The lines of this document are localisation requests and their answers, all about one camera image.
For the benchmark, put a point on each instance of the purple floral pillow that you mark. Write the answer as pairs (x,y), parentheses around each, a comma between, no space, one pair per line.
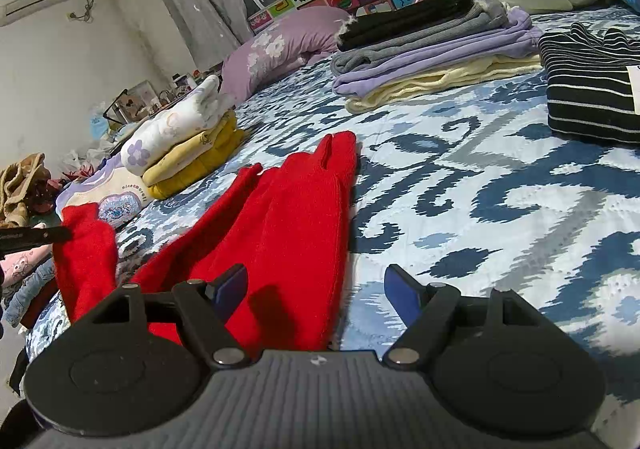
(285,46)

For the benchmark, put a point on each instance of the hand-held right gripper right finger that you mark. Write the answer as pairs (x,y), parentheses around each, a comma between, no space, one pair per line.
(405,294)

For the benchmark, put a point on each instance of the lavender folded garment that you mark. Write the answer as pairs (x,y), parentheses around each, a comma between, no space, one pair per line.
(450,61)

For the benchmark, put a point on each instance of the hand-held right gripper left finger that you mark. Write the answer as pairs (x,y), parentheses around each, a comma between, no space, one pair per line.
(230,286)

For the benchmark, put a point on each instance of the glass picture frame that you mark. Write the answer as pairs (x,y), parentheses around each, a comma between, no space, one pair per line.
(127,104)

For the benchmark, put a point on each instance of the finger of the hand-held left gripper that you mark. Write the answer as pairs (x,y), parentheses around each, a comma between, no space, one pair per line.
(30,236)

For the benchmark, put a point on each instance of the light blue packet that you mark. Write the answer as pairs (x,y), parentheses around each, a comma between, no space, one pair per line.
(97,125)

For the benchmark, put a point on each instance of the black folded garment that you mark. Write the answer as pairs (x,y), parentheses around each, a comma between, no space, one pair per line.
(410,16)

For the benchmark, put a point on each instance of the pale yellow folded garment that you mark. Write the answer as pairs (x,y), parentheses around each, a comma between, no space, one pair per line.
(185,156)

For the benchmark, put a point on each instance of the black white striped sweater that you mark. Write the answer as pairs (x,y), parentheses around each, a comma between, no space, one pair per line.
(585,89)

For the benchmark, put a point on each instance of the cream folded garment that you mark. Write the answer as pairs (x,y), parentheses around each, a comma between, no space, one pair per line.
(425,84)

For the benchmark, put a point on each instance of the white cartoon print shirt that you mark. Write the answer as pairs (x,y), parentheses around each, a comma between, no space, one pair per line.
(115,194)

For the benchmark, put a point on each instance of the white floral folded garment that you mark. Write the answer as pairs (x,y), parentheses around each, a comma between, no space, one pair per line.
(165,134)

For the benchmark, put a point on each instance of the clear plastic bag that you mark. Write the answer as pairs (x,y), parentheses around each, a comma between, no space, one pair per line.
(80,161)

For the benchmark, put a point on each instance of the grey folded garment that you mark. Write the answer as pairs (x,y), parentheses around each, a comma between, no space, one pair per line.
(400,49)

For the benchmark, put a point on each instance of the red sweater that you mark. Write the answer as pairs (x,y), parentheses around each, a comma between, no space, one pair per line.
(300,229)

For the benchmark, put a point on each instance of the denim garment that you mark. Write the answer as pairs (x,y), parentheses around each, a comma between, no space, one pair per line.
(30,294)

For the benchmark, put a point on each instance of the pink printed cloth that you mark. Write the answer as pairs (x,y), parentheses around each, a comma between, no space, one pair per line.
(25,266)

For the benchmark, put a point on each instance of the mustard folded garment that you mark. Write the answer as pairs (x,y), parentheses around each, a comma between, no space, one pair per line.
(200,174)

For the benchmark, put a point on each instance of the blue patterned bed sheet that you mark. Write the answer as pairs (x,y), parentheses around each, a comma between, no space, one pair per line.
(475,209)

